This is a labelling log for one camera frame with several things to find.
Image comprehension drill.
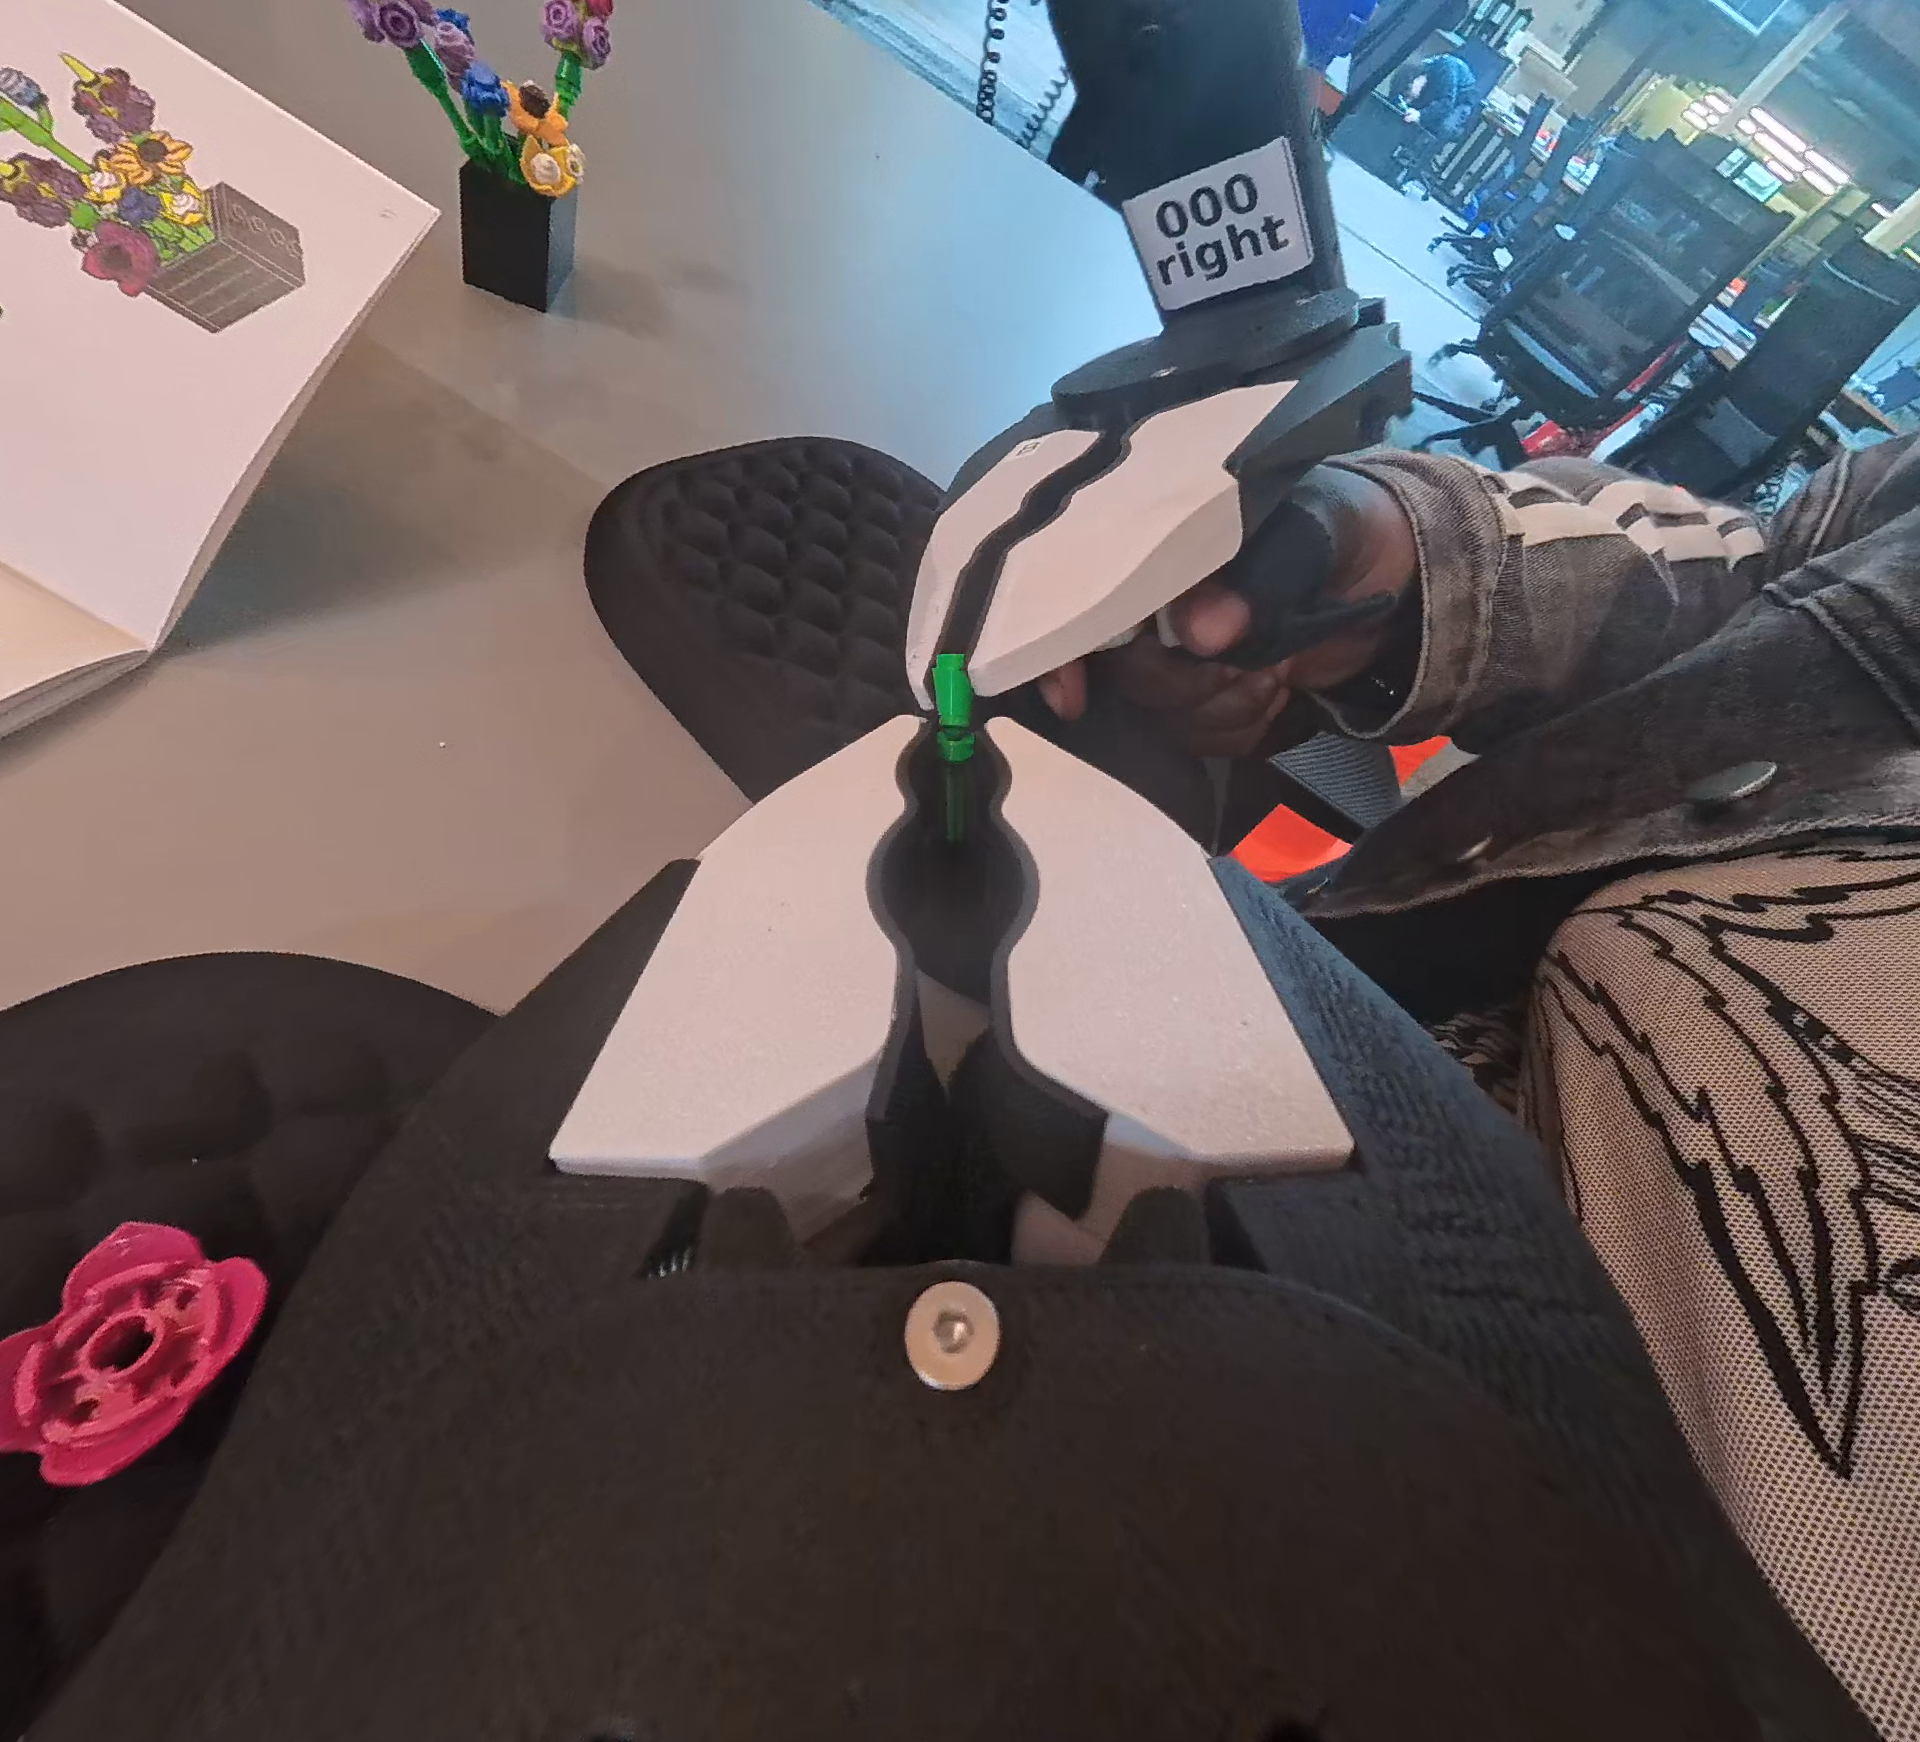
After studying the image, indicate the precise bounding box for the person's right forearm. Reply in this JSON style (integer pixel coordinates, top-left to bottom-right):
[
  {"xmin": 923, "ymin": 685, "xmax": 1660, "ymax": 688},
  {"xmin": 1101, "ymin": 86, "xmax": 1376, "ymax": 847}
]
[{"xmin": 1327, "ymin": 439, "xmax": 1920, "ymax": 784}]

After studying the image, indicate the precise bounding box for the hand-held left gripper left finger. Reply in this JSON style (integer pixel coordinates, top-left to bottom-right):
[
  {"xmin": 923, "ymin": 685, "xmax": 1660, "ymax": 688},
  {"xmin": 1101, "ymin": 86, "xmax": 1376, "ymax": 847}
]
[{"xmin": 548, "ymin": 715, "xmax": 962, "ymax": 1247}]

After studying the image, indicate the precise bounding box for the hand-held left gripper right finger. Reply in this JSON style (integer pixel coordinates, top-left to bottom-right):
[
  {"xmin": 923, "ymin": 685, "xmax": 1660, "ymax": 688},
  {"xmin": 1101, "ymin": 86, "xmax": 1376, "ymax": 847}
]
[{"xmin": 960, "ymin": 717, "xmax": 1359, "ymax": 1267}]

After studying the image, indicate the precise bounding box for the person's dark denim jacket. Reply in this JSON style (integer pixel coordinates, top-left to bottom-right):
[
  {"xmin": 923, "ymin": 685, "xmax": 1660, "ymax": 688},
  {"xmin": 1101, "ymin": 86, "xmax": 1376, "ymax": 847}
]
[{"xmin": 1291, "ymin": 602, "xmax": 1920, "ymax": 1023}]

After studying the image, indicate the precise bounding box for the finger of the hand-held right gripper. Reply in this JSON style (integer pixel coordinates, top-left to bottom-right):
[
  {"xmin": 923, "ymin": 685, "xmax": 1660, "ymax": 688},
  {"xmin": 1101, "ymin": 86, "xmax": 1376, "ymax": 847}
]
[
  {"xmin": 963, "ymin": 380, "xmax": 1301, "ymax": 700},
  {"xmin": 905, "ymin": 425, "xmax": 1127, "ymax": 712}
]

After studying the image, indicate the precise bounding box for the black lego vase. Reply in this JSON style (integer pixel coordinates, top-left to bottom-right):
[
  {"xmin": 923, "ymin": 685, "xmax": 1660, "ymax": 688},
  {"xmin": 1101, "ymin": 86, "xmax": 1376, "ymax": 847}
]
[{"xmin": 459, "ymin": 165, "xmax": 583, "ymax": 314}]

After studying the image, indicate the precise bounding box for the black office chair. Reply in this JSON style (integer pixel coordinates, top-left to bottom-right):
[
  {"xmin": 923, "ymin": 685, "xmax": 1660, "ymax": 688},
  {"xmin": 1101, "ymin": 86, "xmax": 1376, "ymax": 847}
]
[
  {"xmin": 1619, "ymin": 227, "xmax": 1920, "ymax": 500},
  {"xmin": 1432, "ymin": 144, "xmax": 1711, "ymax": 454}
]

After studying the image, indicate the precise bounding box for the black coiled cable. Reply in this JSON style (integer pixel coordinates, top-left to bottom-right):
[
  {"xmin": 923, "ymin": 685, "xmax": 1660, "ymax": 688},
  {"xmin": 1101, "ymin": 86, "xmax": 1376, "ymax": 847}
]
[{"xmin": 976, "ymin": 0, "xmax": 1069, "ymax": 147}]

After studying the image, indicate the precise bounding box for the lego instruction booklet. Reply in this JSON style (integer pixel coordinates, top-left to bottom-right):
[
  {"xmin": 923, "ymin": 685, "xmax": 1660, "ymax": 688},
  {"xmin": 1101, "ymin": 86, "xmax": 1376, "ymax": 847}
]
[{"xmin": 0, "ymin": 0, "xmax": 442, "ymax": 743}]

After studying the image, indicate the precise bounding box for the green lego stem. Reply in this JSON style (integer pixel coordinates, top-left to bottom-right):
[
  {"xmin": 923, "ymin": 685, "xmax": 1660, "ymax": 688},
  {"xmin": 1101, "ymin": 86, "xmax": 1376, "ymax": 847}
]
[{"xmin": 931, "ymin": 651, "xmax": 979, "ymax": 847}]

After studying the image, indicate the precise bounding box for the orange red cloth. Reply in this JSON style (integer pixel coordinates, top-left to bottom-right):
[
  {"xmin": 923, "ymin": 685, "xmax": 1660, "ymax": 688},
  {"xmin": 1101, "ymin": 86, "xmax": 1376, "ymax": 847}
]
[{"xmin": 1238, "ymin": 735, "xmax": 1457, "ymax": 882}]

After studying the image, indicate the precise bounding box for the pink lego flower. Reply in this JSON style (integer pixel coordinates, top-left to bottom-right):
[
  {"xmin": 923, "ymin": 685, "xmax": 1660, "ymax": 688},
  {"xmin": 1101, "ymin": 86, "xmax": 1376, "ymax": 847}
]
[{"xmin": 0, "ymin": 1221, "xmax": 269, "ymax": 1486}]

